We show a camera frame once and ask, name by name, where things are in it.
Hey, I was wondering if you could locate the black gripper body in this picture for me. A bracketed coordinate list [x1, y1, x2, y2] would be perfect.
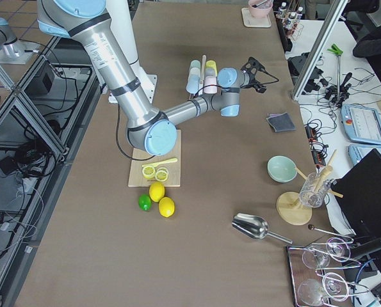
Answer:
[241, 57, 266, 93]

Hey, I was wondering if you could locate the pink cup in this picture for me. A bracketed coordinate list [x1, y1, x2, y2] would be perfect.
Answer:
[203, 75, 218, 94]

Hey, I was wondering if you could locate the mint green cup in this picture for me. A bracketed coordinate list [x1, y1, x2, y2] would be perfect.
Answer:
[190, 59, 201, 69]

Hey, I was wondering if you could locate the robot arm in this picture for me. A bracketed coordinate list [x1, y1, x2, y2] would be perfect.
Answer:
[37, 0, 266, 155]

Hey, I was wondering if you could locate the yellow cup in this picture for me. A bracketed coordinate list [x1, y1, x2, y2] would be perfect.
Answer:
[205, 60, 216, 70]

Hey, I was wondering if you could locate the grey cup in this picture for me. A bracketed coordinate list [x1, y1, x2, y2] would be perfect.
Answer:
[204, 67, 216, 77]

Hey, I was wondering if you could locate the white cup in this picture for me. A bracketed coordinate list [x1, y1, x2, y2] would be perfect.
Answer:
[189, 67, 200, 77]

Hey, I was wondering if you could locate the light blue cup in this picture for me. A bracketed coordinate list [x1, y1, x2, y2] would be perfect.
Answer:
[186, 74, 200, 94]

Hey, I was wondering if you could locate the cream tray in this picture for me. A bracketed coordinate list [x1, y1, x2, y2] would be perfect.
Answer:
[241, 8, 272, 28]

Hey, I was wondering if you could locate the pink bowl with ice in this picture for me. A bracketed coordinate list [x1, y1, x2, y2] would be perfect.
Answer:
[248, 0, 273, 18]

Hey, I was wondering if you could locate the grey cloth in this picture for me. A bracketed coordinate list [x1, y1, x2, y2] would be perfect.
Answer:
[266, 112, 296, 133]

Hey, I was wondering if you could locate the green bowl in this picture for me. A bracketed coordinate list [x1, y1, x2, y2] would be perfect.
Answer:
[267, 155, 297, 183]

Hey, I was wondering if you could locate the blue teach pendant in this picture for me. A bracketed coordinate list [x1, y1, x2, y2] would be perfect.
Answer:
[341, 104, 381, 145]
[348, 145, 381, 165]

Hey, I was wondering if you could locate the glass mug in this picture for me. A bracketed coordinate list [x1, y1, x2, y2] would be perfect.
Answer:
[299, 173, 331, 208]

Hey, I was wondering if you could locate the lemon slice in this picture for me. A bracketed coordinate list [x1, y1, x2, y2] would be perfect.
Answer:
[142, 166, 156, 180]
[154, 167, 169, 182]

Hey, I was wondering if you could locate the wooden cutting board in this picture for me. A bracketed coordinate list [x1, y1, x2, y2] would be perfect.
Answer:
[128, 130, 181, 187]

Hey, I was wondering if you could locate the wooden mug tree stand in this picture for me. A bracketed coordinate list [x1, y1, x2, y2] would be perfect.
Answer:
[276, 150, 343, 225]

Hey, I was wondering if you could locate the yellow lemon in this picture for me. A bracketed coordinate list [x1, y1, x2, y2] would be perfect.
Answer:
[149, 182, 165, 203]
[159, 196, 175, 217]

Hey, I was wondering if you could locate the metal scoop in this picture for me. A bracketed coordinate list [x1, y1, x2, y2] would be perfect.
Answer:
[232, 213, 293, 244]

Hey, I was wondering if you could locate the black monitor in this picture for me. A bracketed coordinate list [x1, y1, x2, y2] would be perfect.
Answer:
[330, 148, 381, 253]

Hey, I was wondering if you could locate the green lime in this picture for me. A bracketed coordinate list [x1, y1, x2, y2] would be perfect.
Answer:
[138, 194, 152, 211]

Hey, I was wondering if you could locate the wine glass rack tray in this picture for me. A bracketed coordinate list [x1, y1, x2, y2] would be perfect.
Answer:
[286, 237, 369, 306]

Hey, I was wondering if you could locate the white wire cup holder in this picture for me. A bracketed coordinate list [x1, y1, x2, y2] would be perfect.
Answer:
[189, 54, 218, 98]

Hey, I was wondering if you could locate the aluminium frame post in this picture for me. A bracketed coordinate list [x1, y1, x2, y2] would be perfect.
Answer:
[291, 0, 348, 102]

